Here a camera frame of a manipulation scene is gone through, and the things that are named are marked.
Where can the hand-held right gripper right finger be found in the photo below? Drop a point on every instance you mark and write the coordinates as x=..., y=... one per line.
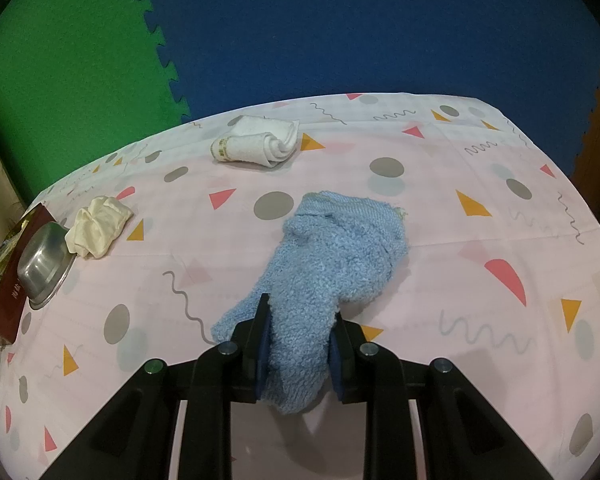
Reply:
x=336, y=360

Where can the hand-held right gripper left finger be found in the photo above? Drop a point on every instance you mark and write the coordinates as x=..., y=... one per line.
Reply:
x=264, y=345

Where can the light blue fluffy sock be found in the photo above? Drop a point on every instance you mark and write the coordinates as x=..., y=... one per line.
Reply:
x=330, y=260

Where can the gold tin box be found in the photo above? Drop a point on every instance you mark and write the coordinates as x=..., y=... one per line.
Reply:
x=10, y=305

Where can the pink patterned tablecloth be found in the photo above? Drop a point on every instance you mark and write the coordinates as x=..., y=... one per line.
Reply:
x=430, y=260

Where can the white rolled sock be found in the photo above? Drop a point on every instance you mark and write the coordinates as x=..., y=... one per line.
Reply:
x=265, y=145

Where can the cream sock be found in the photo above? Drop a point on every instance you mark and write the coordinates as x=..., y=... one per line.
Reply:
x=97, y=230

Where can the steel bowl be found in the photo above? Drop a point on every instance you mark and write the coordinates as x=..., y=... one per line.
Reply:
x=40, y=260

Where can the blue foam mat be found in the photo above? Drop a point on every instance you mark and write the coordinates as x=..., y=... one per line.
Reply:
x=355, y=25

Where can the green foam mat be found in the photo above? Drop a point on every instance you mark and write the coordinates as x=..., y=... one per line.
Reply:
x=70, y=60

